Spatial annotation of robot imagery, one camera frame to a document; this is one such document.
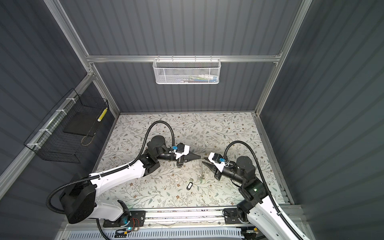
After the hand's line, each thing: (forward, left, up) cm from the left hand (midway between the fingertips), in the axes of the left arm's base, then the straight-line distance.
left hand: (201, 155), depth 66 cm
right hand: (-1, -3, -3) cm, 4 cm away
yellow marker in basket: (+28, +52, +1) cm, 59 cm away
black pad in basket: (+24, +62, -2) cm, 67 cm away
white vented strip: (-24, +39, -31) cm, 56 cm away
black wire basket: (+15, +66, +1) cm, 68 cm away
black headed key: (-4, +6, -28) cm, 28 cm away
